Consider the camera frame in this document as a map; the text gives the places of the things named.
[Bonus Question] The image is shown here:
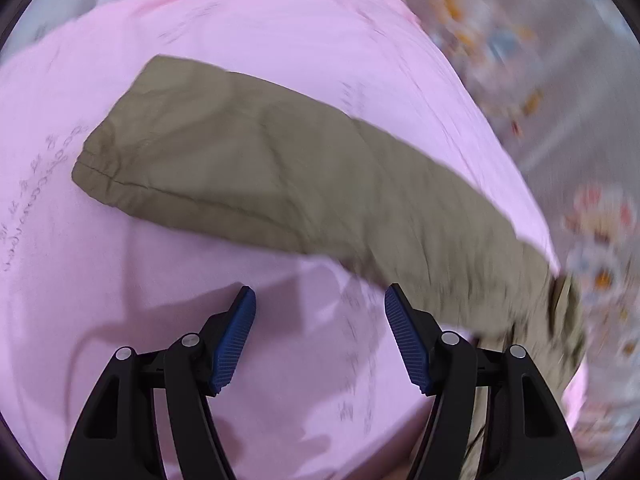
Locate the pink bed sheet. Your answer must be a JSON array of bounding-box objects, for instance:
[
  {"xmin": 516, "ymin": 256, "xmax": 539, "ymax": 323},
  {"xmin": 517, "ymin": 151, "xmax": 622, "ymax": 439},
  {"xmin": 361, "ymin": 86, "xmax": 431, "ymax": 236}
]
[{"xmin": 1, "ymin": 0, "xmax": 584, "ymax": 479}]

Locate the khaki puffer jacket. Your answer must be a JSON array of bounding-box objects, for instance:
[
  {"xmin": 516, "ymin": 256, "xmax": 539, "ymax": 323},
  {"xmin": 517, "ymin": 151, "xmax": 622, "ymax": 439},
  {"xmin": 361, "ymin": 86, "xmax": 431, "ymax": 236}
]
[{"xmin": 72, "ymin": 56, "xmax": 585, "ymax": 396}]

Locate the grey floral duvet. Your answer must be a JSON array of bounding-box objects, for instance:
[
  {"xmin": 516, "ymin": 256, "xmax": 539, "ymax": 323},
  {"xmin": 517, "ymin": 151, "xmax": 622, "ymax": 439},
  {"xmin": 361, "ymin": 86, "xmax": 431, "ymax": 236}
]
[{"xmin": 407, "ymin": 0, "xmax": 639, "ymax": 479}]

